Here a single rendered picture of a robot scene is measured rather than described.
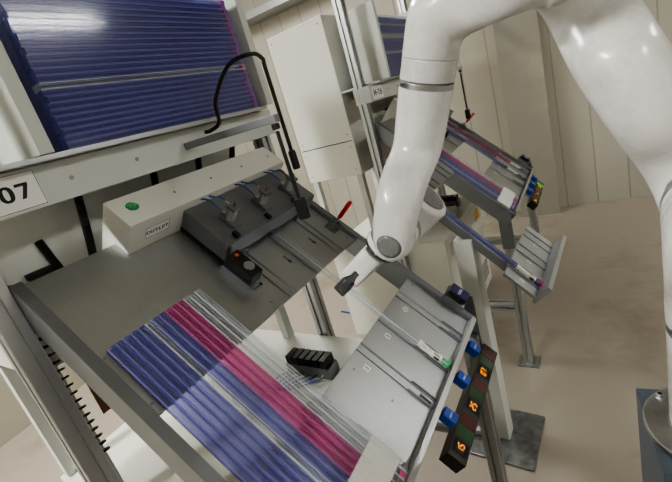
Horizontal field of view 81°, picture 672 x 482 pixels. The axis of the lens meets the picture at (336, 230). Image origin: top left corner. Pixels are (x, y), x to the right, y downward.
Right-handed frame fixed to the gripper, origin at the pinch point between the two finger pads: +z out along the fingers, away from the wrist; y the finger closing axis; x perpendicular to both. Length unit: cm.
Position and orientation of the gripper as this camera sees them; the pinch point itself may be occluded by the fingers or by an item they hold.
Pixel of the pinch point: (345, 285)
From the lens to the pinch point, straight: 95.0
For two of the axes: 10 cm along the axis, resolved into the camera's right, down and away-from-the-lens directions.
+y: -4.9, 3.9, -7.8
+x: 7.1, 6.9, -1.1
